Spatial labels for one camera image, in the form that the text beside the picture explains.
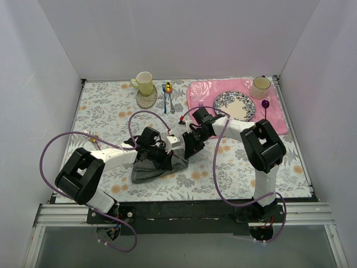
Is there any floral tablecloth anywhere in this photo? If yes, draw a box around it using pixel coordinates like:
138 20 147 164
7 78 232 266
57 78 312 202

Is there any cream mug dark rim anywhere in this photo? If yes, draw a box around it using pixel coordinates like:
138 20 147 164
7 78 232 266
249 75 271 99

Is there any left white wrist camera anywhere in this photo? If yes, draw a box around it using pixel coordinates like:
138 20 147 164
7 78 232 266
164 135 182 152

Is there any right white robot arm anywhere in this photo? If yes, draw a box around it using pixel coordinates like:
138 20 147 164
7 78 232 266
179 106 286 223

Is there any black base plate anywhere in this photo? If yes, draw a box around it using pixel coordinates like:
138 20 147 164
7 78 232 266
86 195 287 235

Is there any grey cloth napkin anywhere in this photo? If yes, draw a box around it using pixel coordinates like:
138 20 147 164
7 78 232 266
131 149 189 184

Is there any gold bowl spoon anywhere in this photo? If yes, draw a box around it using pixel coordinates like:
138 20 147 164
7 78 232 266
165 82 175 114

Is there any round woven coaster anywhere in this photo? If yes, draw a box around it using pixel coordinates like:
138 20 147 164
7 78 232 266
136 86 157 109

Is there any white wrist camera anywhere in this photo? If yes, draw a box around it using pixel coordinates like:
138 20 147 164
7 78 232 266
164 135 182 152
179 116 193 132

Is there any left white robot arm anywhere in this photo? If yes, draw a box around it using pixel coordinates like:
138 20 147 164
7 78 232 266
55 127 180 223

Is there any pink floral placemat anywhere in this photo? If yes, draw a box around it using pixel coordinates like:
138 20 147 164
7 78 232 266
186 79 288 135

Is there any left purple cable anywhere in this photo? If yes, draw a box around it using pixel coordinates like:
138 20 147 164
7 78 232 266
39 110 171 253

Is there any blue floral plate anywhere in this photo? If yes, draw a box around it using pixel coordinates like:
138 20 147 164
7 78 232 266
213 91 255 122

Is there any purple cable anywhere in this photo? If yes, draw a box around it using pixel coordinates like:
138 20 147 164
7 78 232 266
180 106 287 244
39 110 171 253

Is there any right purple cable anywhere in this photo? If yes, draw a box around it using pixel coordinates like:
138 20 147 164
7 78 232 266
180 106 287 244

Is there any yellow-green mug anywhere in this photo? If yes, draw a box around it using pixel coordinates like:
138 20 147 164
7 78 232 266
131 71 153 96

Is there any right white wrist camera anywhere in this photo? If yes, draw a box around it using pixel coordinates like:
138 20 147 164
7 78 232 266
179 116 193 132

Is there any gold spoon purple handle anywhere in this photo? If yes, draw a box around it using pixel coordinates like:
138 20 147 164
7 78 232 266
89 136 99 147

